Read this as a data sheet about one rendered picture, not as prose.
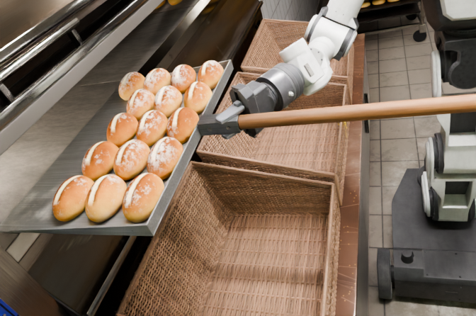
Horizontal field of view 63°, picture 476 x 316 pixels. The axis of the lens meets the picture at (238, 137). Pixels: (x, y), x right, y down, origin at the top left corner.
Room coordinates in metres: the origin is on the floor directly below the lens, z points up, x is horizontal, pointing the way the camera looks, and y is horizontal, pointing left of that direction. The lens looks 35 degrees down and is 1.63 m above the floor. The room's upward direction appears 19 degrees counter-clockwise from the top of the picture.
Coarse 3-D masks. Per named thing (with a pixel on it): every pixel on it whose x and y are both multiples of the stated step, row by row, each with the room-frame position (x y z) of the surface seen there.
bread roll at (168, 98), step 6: (162, 90) 0.85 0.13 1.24; (168, 90) 0.85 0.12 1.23; (174, 90) 0.86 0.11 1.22; (156, 96) 0.84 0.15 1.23; (162, 96) 0.83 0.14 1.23; (168, 96) 0.83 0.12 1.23; (174, 96) 0.84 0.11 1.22; (180, 96) 0.85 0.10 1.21; (156, 102) 0.83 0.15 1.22; (162, 102) 0.82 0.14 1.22; (168, 102) 0.82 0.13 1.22; (174, 102) 0.82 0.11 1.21; (180, 102) 0.84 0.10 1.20; (156, 108) 0.82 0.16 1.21; (162, 108) 0.81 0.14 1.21; (168, 108) 0.81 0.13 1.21; (174, 108) 0.82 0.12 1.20; (168, 114) 0.81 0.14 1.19
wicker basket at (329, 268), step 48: (192, 192) 0.98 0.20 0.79; (240, 192) 1.01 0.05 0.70; (288, 192) 0.93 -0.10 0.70; (192, 240) 0.85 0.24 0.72; (240, 240) 0.90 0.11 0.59; (288, 240) 0.83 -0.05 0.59; (336, 240) 0.75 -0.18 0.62; (144, 288) 0.66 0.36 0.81; (192, 288) 0.74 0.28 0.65; (240, 288) 0.72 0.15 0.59; (288, 288) 0.67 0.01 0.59
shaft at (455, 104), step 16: (448, 96) 0.51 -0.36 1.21; (464, 96) 0.50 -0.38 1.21; (272, 112) 0.64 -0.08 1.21; (288, 112) 0.62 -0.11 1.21; (304, 112) 0.61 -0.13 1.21; (320, 112) 0.59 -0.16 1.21; (336, 112) 0.58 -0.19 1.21; (352, 112) 0.57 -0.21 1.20; (368, 112) 0.55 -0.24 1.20; (384, 112) 0.54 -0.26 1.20; (400, 112) 0.53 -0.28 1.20; (416, 112) 0.52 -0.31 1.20; (432, 112) 0.51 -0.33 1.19; (448, 112) 0.50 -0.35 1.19; (464, 112) 0.49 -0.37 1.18; (240, 128) 0.66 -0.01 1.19
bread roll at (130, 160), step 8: (128, 144) 0.67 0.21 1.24; (136, 144) 0.67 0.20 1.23; (144, 144) 0.68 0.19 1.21; (120, 152) 0.65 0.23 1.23; (128, 152) 0.65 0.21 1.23; (136, 152) 0.65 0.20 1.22; (144, 152) 0.66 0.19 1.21; (120, 160) 0.63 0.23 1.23; (128, 160) 0.63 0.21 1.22; (136, 160) 0.64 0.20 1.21; (144, 160) 0.64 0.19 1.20; (120, 168) 0.62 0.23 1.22; (128, 168) 0.62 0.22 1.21; (136, 168) 0.63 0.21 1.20; (120, 176) 0.62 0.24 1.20; (128, 176) 0.62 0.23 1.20
